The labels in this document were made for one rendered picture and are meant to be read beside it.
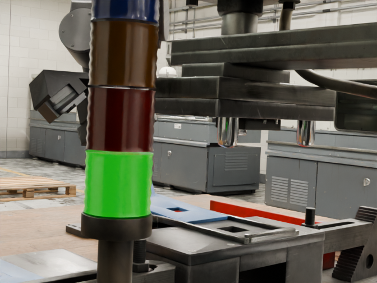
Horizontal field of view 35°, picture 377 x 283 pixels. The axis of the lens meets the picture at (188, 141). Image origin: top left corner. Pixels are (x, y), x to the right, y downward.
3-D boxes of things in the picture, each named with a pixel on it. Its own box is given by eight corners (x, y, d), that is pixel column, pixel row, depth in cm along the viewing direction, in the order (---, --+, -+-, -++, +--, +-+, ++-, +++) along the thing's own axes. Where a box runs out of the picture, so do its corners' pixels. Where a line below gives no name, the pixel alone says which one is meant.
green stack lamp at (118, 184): (124, 204, 36) (127, 149, 36) (164, 213, 33) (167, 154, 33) (70, 208, 33) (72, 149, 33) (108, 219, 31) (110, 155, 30)
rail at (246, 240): (160, 237, 66) (161, 215, 66) (248, 264, 57) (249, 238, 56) (156, 238, 66) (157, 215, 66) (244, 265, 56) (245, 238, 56)
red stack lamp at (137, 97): (127, 146, 36) (129, 91, 36) (167, 151, 33) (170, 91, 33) (72, 146, 33) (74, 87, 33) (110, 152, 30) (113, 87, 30)
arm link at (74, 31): (116, 52, 71) (126, -38, 73) (46, 49, 72) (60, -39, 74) (134, 85, 82) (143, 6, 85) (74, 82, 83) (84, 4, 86)
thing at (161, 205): (146, 192, 80) (148, 171, 79) (227, 219, 68) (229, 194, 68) (102, 196, 75) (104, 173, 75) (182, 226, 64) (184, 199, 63)
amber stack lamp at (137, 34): (129, 88, 36) (132, 32, 35) (170, 88, 33) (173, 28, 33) (74, 84, 33) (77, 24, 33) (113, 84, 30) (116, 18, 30)
